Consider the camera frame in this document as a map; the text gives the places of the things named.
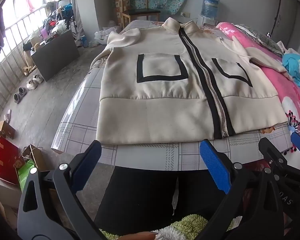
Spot teal printed garment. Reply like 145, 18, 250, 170
282, 51, 300, 93

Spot black wall pole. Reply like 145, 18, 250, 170
271, 0, 283, 37

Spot pink floral blanket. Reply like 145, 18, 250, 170
215, 22, 300, 173

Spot blue water jug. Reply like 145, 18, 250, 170
201, 0, 220, 19

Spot beige zip jacket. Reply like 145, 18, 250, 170
91, 17, 294, 145

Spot green fluffy garment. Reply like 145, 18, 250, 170
99, 214, 243, 240

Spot person's black pants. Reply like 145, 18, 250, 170
94, 165, 230, 235

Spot red paper bag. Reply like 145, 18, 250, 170
0, 137, 19, 185

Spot grey patterned cloth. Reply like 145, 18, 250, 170
234, 24, 283, 55

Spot white plastic bags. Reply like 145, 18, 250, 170
94, 26, 120, 46

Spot tan shoe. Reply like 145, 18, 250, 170
22, 65, 36, 76

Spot wooden chair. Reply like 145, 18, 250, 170
121, 0, 162, 29

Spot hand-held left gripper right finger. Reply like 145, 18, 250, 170
199, 139, 284, 240

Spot person's left hand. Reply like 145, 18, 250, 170
120, 231, 158, 240

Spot stack of patterned boxes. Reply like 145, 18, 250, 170
114, 0, 130, 28

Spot dark grey cabinet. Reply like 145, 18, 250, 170
30, 29, 80, 82

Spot green paper bag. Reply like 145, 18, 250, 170
17, 159, 37, 193

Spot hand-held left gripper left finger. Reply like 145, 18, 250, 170
17, 140, 108, 240

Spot small cardboard box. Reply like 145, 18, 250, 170
0, 120, 16, 140

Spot pile of colourful clothes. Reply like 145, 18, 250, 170
41, 4, 74, 39

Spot white water dispenser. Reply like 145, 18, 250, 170
197, 14, 218, 27

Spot brown paper bag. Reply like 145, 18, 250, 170
22, 144, 48, 172

